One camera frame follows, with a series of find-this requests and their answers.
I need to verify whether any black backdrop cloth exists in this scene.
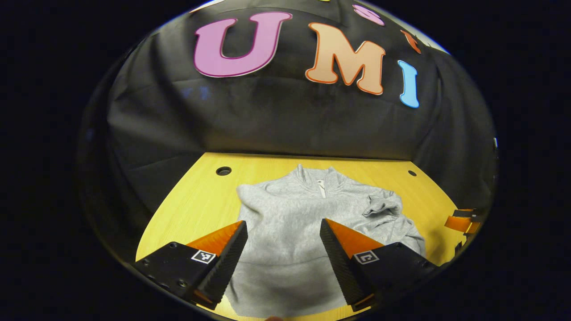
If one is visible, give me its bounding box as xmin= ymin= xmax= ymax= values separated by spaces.
xmin=76 ymin=0 xmax=498 ymax=263

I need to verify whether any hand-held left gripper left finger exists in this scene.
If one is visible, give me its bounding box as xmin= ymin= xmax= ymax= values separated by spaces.
xmin=134 ymin=220 xmax=248 ymax=310

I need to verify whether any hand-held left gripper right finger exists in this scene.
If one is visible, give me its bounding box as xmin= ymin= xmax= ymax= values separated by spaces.
xmin=319 ymin=218 xmax=440 ymax=313

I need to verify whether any grey zip sweatshirt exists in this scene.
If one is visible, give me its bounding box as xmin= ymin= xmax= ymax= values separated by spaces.
xmin=224 ymin=164 xmax=426 ymax=318

